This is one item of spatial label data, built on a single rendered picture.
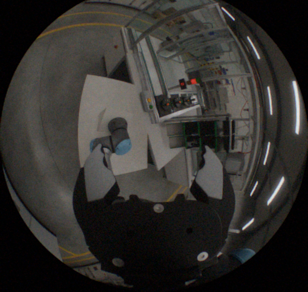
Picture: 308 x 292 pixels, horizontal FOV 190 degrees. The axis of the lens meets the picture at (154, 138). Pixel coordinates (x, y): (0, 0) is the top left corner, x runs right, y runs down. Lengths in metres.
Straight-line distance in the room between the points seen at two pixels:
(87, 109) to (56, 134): 1.00
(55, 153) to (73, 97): 0.93
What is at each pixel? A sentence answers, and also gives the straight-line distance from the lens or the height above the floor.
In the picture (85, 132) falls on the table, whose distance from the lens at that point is 0.84.
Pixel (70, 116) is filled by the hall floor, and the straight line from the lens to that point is 1.73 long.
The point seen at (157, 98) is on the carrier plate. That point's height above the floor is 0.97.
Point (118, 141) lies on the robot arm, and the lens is 0.60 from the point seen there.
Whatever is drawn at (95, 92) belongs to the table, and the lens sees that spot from 0.91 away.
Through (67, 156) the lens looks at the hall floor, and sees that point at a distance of 1.75.
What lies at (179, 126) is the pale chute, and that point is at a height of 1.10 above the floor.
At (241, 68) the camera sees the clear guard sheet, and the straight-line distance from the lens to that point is 1.10.
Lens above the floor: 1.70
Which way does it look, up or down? 47 degrees down
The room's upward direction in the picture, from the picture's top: 94 degrees clockwise
